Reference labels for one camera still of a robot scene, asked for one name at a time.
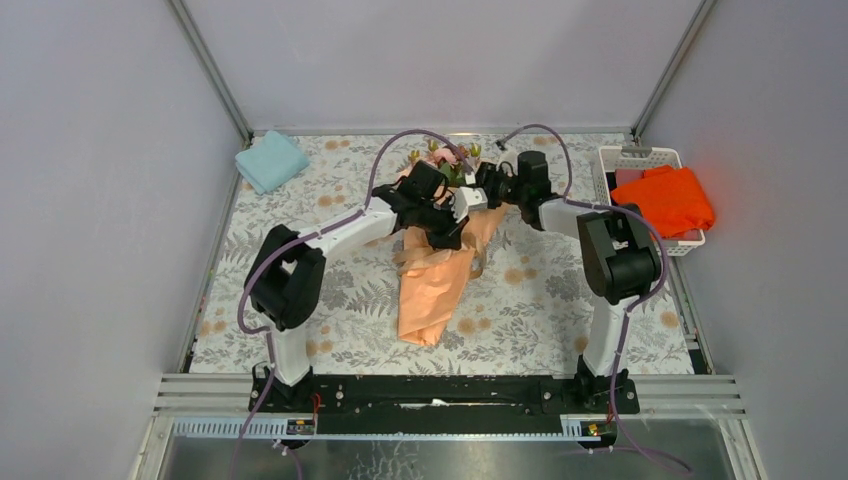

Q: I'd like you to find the floral patterned table mat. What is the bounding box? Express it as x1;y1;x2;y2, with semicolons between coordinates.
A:
188;132;696;377

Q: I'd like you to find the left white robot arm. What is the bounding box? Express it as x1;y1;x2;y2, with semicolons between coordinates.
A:
239;163;486;411

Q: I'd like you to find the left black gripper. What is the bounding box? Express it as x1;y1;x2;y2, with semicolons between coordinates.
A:
411;194;465;250

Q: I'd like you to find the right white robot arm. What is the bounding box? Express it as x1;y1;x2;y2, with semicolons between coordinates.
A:
475;151;664;412

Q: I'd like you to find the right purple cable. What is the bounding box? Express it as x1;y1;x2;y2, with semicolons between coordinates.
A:
495;123;694;478

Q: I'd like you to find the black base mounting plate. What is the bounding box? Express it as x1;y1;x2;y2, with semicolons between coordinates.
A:
248;373;640;435

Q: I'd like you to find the orange folded cloth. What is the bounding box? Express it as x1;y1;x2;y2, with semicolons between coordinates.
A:
610;165;716;239

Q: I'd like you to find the purple cable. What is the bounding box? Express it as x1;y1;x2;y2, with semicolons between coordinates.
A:
228;128;475;480
495;123;694;478

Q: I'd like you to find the tan wrapping paper sheet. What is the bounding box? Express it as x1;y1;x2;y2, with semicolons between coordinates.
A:
397;204;509;347

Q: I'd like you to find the light blue folded towel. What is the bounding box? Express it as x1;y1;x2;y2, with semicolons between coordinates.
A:
235;131;309;195

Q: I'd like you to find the tan ribbon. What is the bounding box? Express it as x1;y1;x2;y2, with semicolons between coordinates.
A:
393;228;487;279

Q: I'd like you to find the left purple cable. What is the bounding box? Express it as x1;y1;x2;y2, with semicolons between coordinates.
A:
228;128;475;480

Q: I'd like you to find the pink fake flower bunch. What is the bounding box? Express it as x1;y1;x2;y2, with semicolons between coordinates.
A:
408;139;482;187

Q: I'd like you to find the white plastic basket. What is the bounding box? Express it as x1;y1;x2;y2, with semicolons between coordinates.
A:
592;146;716;256

